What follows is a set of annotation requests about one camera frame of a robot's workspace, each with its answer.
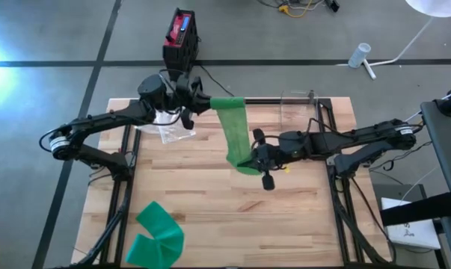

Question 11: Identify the white floor lamp base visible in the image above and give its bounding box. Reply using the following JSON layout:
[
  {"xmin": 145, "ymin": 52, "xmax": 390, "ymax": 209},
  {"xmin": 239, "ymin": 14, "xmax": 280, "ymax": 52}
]
[{"xmin": 336, "ymin": 0, "xmax": 451, "ymax": 81}]

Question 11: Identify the white flat box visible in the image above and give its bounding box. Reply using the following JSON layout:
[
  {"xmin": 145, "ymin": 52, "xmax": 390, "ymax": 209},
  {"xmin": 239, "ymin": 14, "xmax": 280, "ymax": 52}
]
[{"xmin": 381, "ymin": 197, "xmax": 442, "ymax": 250}]

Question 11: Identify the clear plastic container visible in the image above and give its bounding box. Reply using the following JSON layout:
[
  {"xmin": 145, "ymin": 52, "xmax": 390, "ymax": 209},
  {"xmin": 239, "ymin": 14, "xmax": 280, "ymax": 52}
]
[{"xmin": 279, "ymin": 88, "xmax": 320, "ymax": 132}]

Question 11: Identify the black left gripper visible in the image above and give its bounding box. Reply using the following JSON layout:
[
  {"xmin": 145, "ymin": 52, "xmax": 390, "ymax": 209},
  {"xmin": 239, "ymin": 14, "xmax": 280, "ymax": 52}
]
[{"xmin": 168, "ymin": 73, "xmax": 213, "ymax": 131}]

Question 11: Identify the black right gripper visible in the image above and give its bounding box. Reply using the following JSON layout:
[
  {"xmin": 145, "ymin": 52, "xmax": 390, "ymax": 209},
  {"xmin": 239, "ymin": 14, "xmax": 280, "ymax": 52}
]
[{"xmin": 236, "ymin": 128, "xmax": 286, "ymax": 191}]

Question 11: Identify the yellow cable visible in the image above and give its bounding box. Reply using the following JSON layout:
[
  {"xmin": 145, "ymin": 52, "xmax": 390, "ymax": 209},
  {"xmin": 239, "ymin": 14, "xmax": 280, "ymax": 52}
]
[{"xmin": 278, "ymin": 2, "xmax": 314, "ymax": 19}]

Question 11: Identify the black power cable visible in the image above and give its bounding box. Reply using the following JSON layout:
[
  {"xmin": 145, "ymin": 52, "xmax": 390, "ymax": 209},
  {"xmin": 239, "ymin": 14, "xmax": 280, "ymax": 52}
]
[{"xmin": 197, "ymin": 64, "xmax": 236, "ymax": 98}]

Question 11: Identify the red and black battery box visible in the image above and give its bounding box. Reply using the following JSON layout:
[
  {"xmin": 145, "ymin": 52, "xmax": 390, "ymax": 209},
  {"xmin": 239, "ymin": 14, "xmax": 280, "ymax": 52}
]
[{"xmin": 162, "ymin": 7, "xmax": 200, "ymax": 84}]

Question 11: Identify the black aluminium table frame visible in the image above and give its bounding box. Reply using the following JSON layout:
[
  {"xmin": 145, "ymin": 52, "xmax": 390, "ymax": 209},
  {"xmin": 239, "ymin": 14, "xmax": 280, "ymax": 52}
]
[{"xmin": 52, "ymin": 96, "xmax": 398, "ymax": 269}]

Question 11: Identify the clear plastic bag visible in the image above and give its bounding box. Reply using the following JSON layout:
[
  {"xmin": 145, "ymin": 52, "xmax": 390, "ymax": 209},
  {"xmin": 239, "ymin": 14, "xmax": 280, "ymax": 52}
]
[{"xmin": 135, "ymin": 107, "xmax": 197, "ymax": 145}]

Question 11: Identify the light green crepe bandage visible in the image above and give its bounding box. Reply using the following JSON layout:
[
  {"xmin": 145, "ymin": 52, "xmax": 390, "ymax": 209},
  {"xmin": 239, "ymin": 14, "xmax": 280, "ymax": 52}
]
[{"xmin": 209, "ymin": 96, "xmax": 264, "ymax": 176}]

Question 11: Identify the teal green elastic bandage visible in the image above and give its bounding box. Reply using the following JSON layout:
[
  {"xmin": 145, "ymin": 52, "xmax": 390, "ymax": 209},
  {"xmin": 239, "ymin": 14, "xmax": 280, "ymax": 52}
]
[{"xmin": 125, "ymin": 200, "xmax": 185, "ymax": 269}]

